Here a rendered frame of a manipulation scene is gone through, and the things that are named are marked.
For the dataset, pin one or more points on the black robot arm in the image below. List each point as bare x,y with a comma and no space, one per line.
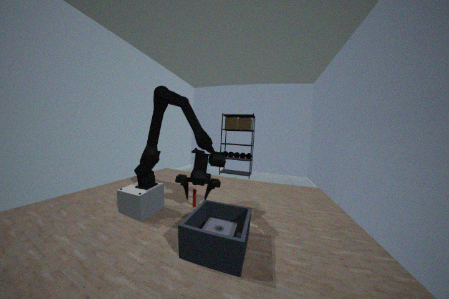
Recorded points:
162,97

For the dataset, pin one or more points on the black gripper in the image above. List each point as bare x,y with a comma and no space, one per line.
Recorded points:
183,179

